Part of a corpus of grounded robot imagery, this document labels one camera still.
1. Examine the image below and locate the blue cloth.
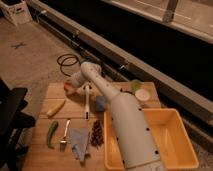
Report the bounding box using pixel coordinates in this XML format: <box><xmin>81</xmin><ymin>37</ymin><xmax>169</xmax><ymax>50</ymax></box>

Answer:
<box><xmin>70</xmin><ymin>128</ymin><xmax>90</xmax><ymax>163</ymax></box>

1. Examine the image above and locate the black chair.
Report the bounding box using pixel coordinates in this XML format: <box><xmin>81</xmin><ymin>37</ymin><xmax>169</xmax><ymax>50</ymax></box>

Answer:
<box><xmin>0</xmin><ymin>77</ymin><xmax>36</xmax><ymax>171</ymax></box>

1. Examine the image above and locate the green cup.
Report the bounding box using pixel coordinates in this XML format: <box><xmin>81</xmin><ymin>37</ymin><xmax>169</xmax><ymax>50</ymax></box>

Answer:
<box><xmin>131</xmin><ymin>79</ymin><xmax>141</xmax><ymax>93</ymax></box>

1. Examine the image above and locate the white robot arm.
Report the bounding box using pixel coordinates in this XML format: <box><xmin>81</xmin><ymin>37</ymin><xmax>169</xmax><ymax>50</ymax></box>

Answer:
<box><xmin>69</xmin><ymin>62</ymin><xmax>167</xmax><ymax>171</ymax></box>

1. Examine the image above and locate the brown pine cone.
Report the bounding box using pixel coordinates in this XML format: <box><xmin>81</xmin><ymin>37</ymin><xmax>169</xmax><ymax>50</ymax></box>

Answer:
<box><xmin>90</xmin><ymin>120</ymin><xmax>104</xmax><ymax>147</ymax></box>

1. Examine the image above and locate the yellow corn cob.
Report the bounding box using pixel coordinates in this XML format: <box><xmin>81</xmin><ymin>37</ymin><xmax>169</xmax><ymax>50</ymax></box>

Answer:
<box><xmin>46</xmin><ymin>100</ymin><xmax>65</xmax><ymax>117</ymax></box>

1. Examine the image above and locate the red orange apple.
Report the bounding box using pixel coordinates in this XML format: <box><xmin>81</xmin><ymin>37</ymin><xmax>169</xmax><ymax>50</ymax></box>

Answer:
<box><xmin>64</xmin><ymin>83</ymin><xmax>70</xmax><ymax>92</ymax></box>

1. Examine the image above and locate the white handled knife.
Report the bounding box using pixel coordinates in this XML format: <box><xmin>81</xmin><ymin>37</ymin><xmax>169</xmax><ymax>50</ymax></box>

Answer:
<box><xmin>84</xmin><ymin>84</ymin><xmax>90</xmax><ymax>120</ymax></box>

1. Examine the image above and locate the black cable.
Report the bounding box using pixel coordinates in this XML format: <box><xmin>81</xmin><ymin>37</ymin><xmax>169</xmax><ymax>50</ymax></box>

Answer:
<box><xmin>56</xmin><ymin>53</ymin><xmax>83</xmax><ymax>78</ymax></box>

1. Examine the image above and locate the metal spatula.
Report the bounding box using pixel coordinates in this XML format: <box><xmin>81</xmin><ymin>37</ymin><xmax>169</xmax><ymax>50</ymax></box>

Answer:
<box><xmin>60</xmin><ymin>118</ymin><xmax>71</xmax><ymax>152</ymax></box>

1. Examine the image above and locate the yellow plastic bin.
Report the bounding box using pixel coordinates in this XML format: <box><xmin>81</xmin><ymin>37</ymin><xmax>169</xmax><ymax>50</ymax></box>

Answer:
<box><xmin>104</xmin><ymin>108</ymin><xmax>199</xmax><ymax>171</ymax></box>

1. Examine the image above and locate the green pepper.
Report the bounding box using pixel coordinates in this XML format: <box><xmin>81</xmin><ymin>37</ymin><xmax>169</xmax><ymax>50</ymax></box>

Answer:
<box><xmin>46</xmin><ymin>121</ymin><xmax>58</xmax><ymax>149</ymax></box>

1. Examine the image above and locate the white cardboard box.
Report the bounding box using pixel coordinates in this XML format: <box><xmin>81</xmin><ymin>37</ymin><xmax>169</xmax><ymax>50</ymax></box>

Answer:
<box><xmin>0</xmin><ymin>0</ymin><xmax>32</xmax><ymax>26</ymax></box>

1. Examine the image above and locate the white round container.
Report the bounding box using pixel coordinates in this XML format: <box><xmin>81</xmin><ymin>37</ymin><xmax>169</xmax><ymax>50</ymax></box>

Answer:
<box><xmin>135</xmin><ymin>89</ymin><xmax>151</xmax><ymax>101</ymax></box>

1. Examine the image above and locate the blue sponge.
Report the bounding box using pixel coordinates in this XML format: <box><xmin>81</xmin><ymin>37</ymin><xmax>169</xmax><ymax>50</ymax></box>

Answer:
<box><xmin>96</xmin><ymin>96</ymin><xmax>106</xmax><ymax>112</ymax></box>

